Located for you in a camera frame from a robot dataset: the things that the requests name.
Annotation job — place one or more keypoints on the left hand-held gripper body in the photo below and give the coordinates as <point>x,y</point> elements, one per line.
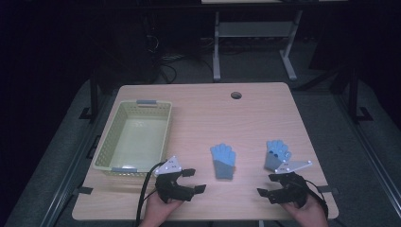
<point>171,189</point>

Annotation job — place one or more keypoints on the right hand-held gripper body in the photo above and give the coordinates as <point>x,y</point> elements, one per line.
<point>294,190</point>

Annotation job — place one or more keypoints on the blue knit glove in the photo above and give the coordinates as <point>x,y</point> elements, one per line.
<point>275,151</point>
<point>223,160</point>

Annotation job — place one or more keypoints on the pale yellow plastic basket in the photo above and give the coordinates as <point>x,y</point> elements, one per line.
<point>138,138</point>

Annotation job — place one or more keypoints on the person's left hand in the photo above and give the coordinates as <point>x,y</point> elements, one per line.
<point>156,213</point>

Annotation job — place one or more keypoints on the person's right hand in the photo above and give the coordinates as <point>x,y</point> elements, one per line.
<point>310,214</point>

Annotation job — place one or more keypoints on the black tape strip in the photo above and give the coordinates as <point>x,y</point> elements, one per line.
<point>83,190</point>
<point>329,189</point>

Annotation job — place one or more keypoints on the black metal stand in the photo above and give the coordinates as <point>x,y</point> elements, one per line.
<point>354,94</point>
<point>93,94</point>

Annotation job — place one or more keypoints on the white metal table frame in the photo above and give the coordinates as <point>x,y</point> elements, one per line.
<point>252,29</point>

